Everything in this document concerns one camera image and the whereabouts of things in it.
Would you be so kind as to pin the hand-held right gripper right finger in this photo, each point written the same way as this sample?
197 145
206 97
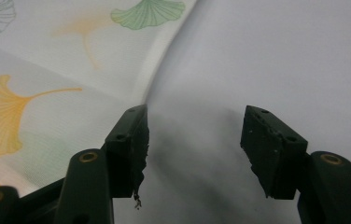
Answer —
271 146

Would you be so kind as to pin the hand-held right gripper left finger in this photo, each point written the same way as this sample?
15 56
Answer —
125 149

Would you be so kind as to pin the leaf print mesh laundry bag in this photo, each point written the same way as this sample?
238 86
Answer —
55 93

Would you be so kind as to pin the white board sheet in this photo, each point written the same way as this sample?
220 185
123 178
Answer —
273 56

